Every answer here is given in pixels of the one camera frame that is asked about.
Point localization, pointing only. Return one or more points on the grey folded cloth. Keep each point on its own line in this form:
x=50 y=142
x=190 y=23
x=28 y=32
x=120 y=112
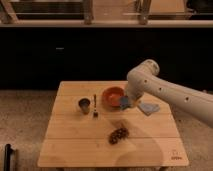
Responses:
x=148 y=108

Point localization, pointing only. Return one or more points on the dark metal cup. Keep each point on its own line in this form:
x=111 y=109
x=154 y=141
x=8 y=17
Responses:
x=84 y=105

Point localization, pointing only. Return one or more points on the wooden folding table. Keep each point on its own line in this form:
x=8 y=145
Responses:
x=77 y=140

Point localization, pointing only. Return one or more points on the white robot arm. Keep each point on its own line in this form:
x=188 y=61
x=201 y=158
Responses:
x=144 y=79

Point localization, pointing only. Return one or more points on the black object on floor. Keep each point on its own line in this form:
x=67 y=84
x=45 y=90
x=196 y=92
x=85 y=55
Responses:
x=8 y=151

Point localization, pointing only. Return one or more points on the wooden shelf rail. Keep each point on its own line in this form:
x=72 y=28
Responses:
x=106 y=13

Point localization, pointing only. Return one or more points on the bunch of dark grapes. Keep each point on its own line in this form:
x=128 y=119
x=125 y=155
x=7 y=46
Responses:
x=117 y=135

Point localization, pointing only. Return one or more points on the blue sponge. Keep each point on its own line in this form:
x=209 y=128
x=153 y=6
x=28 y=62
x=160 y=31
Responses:
x=125 y=103

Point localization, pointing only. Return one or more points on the red bowl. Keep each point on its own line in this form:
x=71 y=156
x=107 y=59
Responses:
x=111 y=96

